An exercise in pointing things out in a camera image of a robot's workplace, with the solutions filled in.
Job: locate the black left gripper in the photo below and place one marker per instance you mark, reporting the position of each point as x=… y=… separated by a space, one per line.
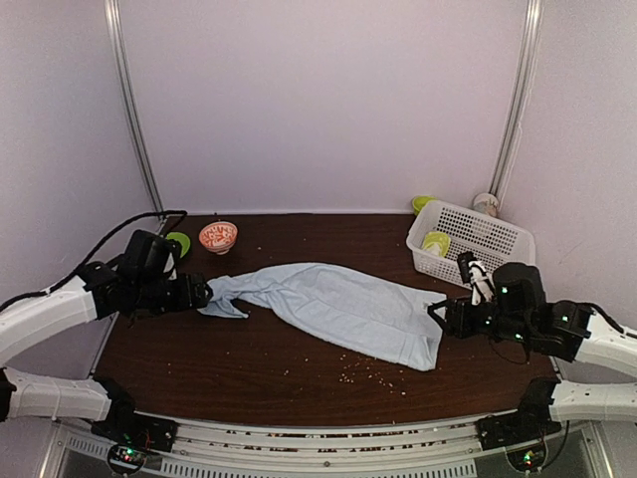
x=185 y=301

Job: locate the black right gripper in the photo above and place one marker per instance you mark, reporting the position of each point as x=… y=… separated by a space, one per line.
x=458 y=310

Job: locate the light blue towel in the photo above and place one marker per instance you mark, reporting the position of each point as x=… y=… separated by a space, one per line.
x=341 y=306

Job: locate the green white patterned towel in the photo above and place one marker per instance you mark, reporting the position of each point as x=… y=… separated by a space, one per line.
x=436 y=243

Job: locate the white perforated plastic basket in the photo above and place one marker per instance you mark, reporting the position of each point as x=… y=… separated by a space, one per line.
x=442 y=231

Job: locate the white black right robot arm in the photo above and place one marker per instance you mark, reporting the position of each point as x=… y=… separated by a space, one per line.
x=510 y=305

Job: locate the green plate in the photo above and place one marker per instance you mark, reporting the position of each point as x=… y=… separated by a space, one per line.
x=183 y=240

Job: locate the red white patterned bowl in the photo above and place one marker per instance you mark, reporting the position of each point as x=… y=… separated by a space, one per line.
x=218 y=237

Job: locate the green bowl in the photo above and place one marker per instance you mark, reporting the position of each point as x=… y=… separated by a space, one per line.
x=419 y=202

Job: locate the beige cup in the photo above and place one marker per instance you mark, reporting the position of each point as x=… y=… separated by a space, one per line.
x=486 y=203

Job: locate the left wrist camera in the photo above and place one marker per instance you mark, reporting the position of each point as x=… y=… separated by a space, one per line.
x=148 y=257

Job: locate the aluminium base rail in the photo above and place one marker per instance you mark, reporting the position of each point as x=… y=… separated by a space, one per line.
x=439 y=448

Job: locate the left aluminium frame post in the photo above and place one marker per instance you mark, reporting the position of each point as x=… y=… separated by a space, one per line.
x=116 y=36

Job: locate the aluminium frame post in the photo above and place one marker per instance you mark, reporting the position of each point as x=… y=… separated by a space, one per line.
x=116 y=36
x=521 y=94

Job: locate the right aluminium frame post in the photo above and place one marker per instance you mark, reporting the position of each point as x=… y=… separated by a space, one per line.
x=521 y=94

